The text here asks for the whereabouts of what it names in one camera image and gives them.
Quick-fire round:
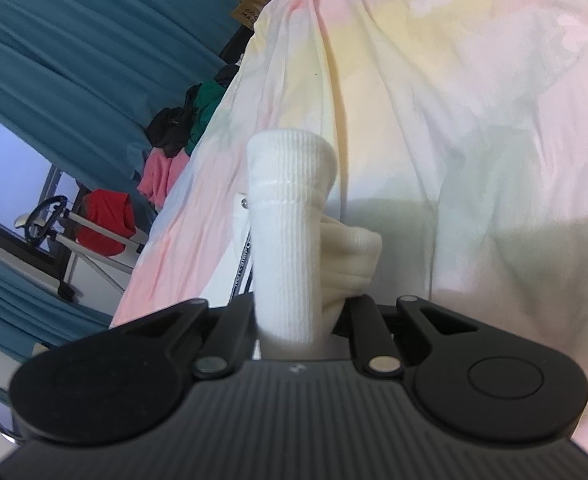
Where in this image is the white knit garment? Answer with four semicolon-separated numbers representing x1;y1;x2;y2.
246;129;382;361

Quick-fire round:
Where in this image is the white clothes rack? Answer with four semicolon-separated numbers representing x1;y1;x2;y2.
14;190;145;292

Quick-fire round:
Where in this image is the red garment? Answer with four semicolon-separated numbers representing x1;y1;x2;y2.
76;190;137;257

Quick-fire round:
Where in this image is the pink garment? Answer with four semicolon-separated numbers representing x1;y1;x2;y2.
137;148;190;210

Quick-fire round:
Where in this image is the black garment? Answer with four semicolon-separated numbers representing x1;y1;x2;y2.
144;84;202;158

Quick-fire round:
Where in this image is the green garment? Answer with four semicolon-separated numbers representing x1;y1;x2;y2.
184;79;225;156

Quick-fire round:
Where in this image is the pastel tie-dye bed sheet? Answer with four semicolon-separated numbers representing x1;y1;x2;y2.
113;0;588;452

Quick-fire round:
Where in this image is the teal curtain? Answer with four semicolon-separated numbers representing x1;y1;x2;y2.
0;0;285;363

